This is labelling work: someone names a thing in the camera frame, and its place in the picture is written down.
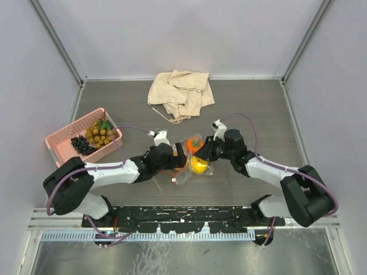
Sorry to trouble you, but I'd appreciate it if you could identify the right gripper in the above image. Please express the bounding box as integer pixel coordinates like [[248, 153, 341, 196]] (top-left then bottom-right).
[[194, 136, 235, 162]]

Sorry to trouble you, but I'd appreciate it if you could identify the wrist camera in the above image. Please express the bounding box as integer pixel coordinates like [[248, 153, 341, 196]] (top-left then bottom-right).
[[148, 130, 170, 146], [212, 120, 227, 140]]

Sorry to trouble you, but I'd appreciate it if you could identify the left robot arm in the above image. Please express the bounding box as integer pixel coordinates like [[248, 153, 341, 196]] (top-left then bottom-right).
[[42, 143, 187, 227]]

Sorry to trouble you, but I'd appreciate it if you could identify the pink plastic basket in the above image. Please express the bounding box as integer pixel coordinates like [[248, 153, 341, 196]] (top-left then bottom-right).
[[45, 108, 123, 167]]

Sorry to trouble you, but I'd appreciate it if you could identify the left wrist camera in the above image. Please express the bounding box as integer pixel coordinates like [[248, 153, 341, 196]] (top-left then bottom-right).
[[148, 130, 170, 146]]

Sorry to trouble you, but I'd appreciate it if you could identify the aluminium frame rail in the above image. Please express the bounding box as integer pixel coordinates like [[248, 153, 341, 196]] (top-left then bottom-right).
[[28, 208, 83, 230]]

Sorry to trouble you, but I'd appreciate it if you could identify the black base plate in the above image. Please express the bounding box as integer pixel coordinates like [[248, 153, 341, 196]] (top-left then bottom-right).
[[93, 206, 271, 234]]

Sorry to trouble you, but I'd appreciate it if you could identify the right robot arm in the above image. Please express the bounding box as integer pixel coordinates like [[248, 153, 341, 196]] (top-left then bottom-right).
[[194, 129, 337, 227]]

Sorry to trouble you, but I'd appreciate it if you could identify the fake black grape bunch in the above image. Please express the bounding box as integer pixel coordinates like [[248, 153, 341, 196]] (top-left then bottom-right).
[[70, 135, 97, 156]]

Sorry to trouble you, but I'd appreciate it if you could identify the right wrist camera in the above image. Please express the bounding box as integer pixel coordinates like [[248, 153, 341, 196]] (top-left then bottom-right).
[[212, 120, 227, 140]]

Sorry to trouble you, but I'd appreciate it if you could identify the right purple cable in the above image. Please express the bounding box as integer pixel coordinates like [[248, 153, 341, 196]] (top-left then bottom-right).
[[219, 112, 339, 247]]

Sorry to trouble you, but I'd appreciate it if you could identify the purple cable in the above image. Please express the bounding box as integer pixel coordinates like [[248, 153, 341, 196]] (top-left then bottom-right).
[[219, 112, 339, 247], [46, 125, 153, 247]]

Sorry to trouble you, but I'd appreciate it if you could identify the fake brown longan bunch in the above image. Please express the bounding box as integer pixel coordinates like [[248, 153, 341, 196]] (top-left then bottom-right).
[[84, 111, 114, 149]]

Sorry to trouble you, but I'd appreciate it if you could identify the grey slotted cable duct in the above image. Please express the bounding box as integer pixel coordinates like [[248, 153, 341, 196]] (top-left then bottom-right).
[[40, 230, 256, 242]]

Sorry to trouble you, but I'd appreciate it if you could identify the beige cloth drawstring bag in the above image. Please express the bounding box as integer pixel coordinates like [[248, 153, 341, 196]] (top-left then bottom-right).
[[147, 70, 215, 124]]

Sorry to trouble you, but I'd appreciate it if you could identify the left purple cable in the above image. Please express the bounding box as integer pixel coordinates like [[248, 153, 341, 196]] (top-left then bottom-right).
[[46, 125, 153, 247]]

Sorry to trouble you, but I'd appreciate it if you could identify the fake lemon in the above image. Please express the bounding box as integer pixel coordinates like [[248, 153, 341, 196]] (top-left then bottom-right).
[[190, 156, 209, 174]]

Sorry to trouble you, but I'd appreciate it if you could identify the clear zip top bag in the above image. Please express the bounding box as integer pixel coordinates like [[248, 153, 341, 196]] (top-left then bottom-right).
[[161, 133, 213, 186]]

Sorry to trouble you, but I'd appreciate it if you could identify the fake orange persimmon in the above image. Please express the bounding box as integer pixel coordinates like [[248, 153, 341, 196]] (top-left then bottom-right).
[[186, 136, 204, 155]]

